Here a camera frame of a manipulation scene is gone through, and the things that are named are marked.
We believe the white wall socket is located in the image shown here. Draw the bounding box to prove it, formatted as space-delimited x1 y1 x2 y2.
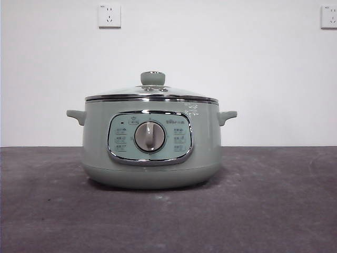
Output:
98 4 122 29
320 5 337 30

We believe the glass lid with green knob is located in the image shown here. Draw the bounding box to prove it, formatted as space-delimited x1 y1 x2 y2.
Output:
84 71 219 102

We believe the sage green electric cooking pot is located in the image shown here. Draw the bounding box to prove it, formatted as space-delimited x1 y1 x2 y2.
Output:
66 99 238 190

